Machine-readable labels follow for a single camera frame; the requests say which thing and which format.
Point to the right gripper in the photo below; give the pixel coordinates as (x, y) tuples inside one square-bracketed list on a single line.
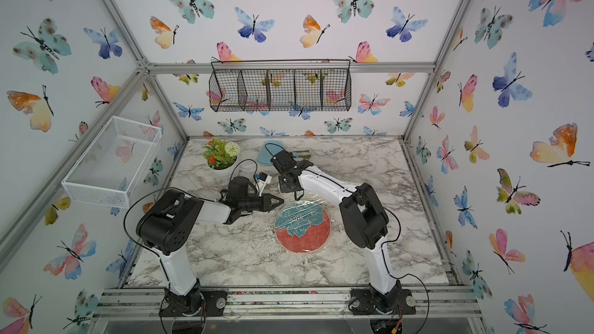
[(281, 182)]

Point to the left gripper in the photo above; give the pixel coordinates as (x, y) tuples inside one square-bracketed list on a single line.
[(266, 205)]

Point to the red plate with teal flower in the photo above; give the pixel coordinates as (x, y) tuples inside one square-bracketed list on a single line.
[(302, 228)]

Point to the clear plastic wrap sheet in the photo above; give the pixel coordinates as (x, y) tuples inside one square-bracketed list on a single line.
[(301, 222)]

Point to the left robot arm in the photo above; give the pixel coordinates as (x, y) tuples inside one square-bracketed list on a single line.
[(166, 227)]

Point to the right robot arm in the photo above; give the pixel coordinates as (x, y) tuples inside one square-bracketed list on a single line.
[(365, 222)]

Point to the teal hand mirror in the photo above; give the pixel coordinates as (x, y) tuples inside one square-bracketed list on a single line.
[(268, 150)]

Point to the potted plant in white pot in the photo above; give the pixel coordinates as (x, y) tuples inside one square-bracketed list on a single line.
[(221, 156)]

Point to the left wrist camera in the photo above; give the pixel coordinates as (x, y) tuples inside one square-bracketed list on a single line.
[(262, 180)]

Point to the black wire wall basket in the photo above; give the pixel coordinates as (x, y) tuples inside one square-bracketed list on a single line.
[(280, 85)]

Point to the white mesh wall basket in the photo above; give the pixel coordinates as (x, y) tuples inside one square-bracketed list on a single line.
[(110, 168)]

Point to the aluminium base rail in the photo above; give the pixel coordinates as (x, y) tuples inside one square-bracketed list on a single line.
[(338, 302)]

